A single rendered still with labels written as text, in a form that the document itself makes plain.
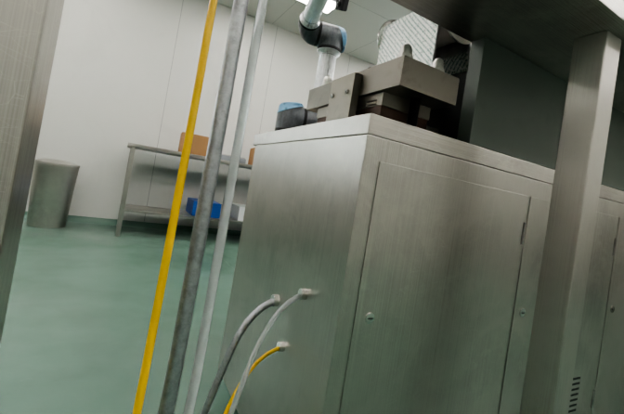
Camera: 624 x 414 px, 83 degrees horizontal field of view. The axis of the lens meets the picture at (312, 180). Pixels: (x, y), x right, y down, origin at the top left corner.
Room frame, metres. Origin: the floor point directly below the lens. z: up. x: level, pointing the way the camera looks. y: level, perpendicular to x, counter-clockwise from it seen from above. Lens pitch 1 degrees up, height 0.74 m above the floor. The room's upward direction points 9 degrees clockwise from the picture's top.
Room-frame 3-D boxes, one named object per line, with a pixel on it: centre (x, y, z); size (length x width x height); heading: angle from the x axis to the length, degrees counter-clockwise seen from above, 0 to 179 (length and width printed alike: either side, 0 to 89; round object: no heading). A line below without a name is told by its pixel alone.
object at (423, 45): (0.98, -0.20, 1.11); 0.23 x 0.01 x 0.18; 28
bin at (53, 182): (3.36, 2.42, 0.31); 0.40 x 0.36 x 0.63; 28
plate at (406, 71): (0.89, -0.11, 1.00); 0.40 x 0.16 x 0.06; 28
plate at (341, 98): (0.83, -0.04, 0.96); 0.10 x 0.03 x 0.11; 28
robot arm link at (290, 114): (1.66, 0.15, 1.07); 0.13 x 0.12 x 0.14; 105
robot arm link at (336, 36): (1.69, 0.02, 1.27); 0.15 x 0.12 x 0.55; 105
